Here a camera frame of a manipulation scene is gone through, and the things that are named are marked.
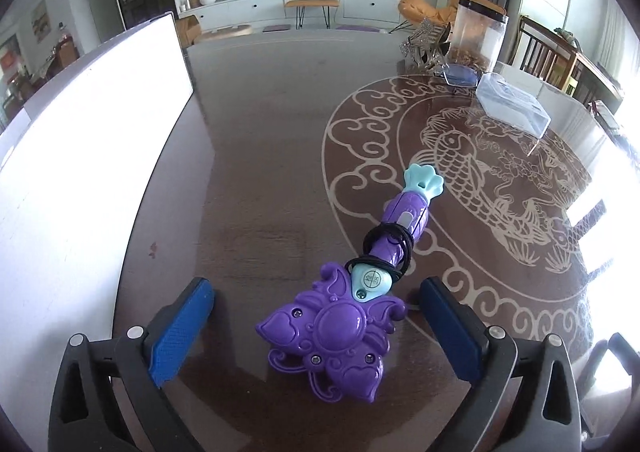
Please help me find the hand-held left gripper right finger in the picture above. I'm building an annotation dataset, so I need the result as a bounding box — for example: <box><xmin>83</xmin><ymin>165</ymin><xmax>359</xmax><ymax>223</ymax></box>
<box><xmin>419</xmin><ymin>276</ymin><xmax>583</xmax><ymax>452</ymax></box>

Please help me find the white television cabinet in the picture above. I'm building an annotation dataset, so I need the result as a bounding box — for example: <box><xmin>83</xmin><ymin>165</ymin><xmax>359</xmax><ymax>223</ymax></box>
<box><xmin>177</xmin><ymin>0</ymin><xmax>416</xmax><ymax>33</ymax></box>

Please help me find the wooden stool with black legs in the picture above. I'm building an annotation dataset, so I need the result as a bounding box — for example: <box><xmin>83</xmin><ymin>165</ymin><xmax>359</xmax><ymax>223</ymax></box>
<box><xmin>284</xmin><ymin>0</ymin><xmax>341</xmax><ymax>30</ymax></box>

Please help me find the black cord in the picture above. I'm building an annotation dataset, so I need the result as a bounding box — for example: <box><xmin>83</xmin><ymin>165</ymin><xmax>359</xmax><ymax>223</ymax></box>
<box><xmin>345</xmin><ymin>223</ymin><xmax>416</xmax><ymax>285</ymax></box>

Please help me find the white storage box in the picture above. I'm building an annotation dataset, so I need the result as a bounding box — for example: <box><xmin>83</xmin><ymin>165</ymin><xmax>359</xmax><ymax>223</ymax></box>
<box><xmin>0</xmin><ymin>11</ymin><xmax>195</xmax><ymax>433</ymax></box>

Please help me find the wooden chair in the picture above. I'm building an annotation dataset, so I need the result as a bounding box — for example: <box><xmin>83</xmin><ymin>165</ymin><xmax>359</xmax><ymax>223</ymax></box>
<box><xmin>511</xmin><ymin>15</ymin><xmax>626</xmax><ymax>108</ymax></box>

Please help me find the clear plastic flat box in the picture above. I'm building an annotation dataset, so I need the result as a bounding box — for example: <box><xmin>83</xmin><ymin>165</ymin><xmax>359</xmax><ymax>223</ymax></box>
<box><xmin>475</xmin><ymin>72</ymin><xmax>552</xmax><ymax>138</ymax></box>

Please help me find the purple toy wand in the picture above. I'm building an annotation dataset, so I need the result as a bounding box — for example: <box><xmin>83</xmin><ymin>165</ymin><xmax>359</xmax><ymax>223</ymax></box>
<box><xmin>254</xmin><ymin>163</ymin><xmax>445</xmax><ymax>405</ymax></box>

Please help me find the orange lounge chair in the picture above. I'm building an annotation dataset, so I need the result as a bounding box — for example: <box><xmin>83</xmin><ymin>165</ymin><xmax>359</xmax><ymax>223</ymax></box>
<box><xmin>390</xmin><ymin>0</ymin><xmax>506</xmax><ymax>36</ymax></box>

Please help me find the silver bow ornament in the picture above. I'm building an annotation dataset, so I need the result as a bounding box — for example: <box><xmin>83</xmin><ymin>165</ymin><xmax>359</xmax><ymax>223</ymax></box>
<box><xmin>400</xmin><ymin>18</ymin><xmax>443</xmax><ymax>70</ymax></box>

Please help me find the cardboard box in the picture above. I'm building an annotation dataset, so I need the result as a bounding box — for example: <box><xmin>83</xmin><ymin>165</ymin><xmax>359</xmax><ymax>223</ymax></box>
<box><xmin>175</xmin><ymin>15</ymin><xmax>201</xmax><ymax>49</ymax></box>

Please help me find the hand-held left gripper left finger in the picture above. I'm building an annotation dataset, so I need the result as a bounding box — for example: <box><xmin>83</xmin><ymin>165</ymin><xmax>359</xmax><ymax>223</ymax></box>
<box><xmin>48</xmin><ymin>277</ymin><xmax>216</xmax><ymax>452</ymax></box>

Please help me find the clear tall container black lid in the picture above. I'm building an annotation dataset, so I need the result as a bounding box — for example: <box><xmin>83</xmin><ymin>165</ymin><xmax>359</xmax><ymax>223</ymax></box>
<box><xmin>446</xmin><ymin>0</ymin><xmax>509</xmax><ymax>74</ymax></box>

